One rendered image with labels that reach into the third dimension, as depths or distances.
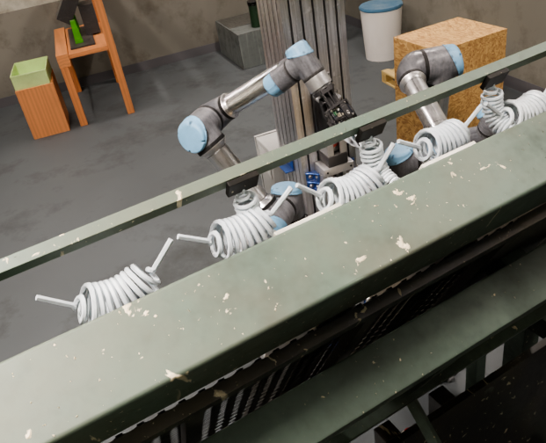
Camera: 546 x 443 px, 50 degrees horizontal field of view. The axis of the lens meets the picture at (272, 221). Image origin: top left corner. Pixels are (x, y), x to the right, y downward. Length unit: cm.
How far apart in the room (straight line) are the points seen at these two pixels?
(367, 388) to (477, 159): 36
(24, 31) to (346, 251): 768
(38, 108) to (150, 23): 224
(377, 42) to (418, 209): 646
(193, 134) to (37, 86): 491
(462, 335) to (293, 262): 36
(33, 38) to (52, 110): 158
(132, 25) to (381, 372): 768
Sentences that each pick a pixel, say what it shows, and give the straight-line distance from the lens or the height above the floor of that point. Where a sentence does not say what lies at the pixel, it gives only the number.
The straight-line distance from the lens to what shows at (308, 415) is 85.
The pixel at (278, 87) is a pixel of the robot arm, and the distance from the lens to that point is 185.
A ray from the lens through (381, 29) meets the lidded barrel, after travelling 713.
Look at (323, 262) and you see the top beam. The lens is 69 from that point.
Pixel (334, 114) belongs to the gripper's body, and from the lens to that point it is 178.
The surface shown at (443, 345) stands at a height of 169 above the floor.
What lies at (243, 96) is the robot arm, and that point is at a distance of 206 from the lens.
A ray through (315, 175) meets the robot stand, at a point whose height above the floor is 120.
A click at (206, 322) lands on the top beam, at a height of 194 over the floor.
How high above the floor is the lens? 236
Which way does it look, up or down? 33 degrees down
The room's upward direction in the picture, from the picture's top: 10 degrees counter-clockwise
